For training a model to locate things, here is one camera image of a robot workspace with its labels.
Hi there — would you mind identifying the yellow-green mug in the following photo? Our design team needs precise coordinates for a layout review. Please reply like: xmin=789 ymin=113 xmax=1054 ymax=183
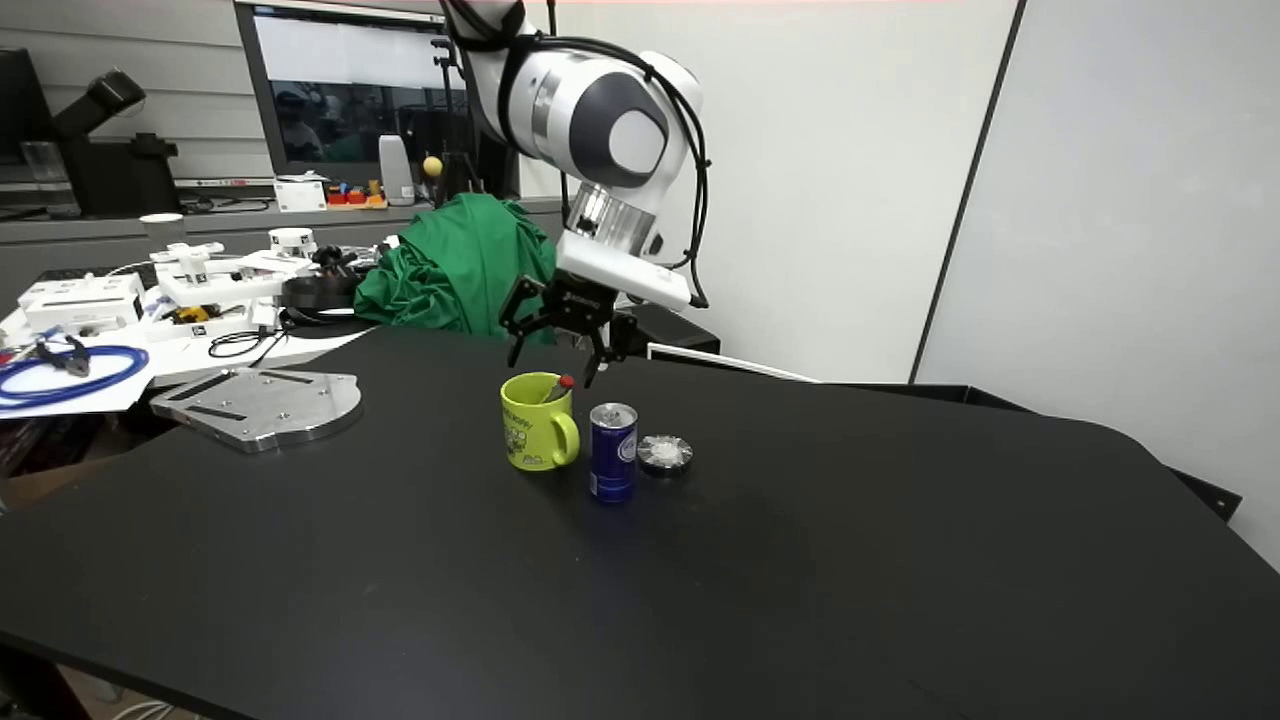
xmin=499 ymin=373 xmax=581 ymax=475

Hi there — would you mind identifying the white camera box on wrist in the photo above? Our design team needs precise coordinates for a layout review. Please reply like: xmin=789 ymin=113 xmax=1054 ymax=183
xmin=558 ymin=232 xmax=694 ymax=309

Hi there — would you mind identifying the crumpled foil dish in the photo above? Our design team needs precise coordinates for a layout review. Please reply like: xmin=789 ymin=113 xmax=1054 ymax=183
xmin=641 ymin=435 xmax=694 ymax=475

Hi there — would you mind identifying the black microscope device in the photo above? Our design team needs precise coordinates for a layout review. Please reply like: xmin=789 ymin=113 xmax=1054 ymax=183
xmin=54 ymin=70 xmax=180 ymax=215

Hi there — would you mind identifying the white equipment assembly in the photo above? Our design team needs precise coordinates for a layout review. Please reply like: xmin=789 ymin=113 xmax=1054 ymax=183
xmin=0 ymin=229 xmax=315 ymax=346

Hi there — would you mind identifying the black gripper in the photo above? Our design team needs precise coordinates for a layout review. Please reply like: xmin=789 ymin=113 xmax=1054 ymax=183
xmin=499 ymin=272 xmax=649 ymax=387

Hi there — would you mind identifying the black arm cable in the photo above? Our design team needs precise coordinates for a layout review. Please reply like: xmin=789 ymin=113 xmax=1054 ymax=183
xmin=551 ymin=34 xmax=716 ymax=310

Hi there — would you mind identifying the grey metal base plate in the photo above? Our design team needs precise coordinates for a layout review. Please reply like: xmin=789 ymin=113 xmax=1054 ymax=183
xmin=151 ymin=369 xmax=366 ymax=457

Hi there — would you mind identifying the blue drink can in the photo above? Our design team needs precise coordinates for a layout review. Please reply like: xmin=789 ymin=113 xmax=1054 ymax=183
xmin=588 ymin=401 xmax=641 ymax=505

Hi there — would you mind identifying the dark monitor screen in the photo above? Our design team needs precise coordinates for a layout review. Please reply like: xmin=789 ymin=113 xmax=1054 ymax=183
xmin=237 ymin=0 xmax=519 ymax=196

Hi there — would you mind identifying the blue cable loop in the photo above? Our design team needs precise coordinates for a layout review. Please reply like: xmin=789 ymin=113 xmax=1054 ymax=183
xmin=0 ymin=340 xmax=151 ymax=412

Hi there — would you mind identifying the green cloth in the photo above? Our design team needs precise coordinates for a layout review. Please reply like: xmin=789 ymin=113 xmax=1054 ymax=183
xmin=354 ymin=191 xmax=558 ymax=336

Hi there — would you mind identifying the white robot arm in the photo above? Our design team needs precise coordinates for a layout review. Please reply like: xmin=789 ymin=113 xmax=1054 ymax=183
xmin=440 ymin=0 xmax=708 ymax=378

